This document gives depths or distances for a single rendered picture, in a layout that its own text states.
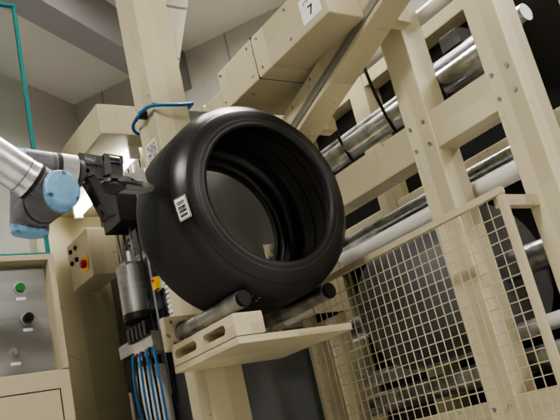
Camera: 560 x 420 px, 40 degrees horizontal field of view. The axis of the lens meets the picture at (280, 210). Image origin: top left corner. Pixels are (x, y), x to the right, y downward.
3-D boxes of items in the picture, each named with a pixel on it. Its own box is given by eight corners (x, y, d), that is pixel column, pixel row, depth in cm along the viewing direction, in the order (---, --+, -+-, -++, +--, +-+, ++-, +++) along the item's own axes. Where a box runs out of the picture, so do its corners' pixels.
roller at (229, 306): (185, 342, 222) (173, 332, 222) (192, 331, 225) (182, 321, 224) (246, 310, 196) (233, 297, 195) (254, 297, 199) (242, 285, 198)
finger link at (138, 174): (158, 167, 205) (125, 162, 200) (159, 187, 203) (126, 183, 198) (153, 172, 207) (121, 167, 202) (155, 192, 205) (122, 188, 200)
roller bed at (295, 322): (282, 329, 261) (262, 245, 269) (316, 325, 269) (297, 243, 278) (315, 313, 246) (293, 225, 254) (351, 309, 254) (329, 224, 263)
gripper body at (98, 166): (126, 155, 200) (80, 148, 194) (127, 186, 197) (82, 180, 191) (115, 167, 206) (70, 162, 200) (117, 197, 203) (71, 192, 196)
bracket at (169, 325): (164, 352, 220) (158, 319, 223) (278, 337, 244) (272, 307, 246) (169, 350, 218) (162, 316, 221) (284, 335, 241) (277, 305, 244)
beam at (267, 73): (223, 112, 264) (214, 73, 268) (284, 117, 279) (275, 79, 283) (327, 11, 217) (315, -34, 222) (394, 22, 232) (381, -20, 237)
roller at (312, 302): (268, 332, 239) (256, 326, 238) (272, 319, 242) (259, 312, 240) (335, 300, 213) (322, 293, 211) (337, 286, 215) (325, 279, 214)
